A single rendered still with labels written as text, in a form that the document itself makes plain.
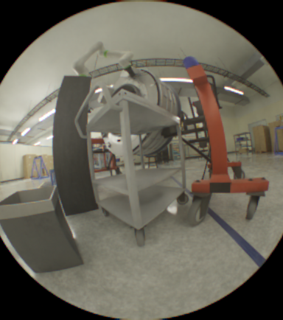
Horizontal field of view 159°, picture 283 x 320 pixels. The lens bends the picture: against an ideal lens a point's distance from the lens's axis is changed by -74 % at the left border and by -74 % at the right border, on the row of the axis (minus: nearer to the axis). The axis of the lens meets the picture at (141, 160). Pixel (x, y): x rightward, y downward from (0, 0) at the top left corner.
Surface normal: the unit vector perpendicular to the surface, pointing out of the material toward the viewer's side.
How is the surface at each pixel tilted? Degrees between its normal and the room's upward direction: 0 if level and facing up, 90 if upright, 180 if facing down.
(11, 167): 90
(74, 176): 90
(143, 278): 0
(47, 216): 90
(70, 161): 90
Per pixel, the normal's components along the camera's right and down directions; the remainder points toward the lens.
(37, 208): 0.68, -0.06
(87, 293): -0.11, -0.99
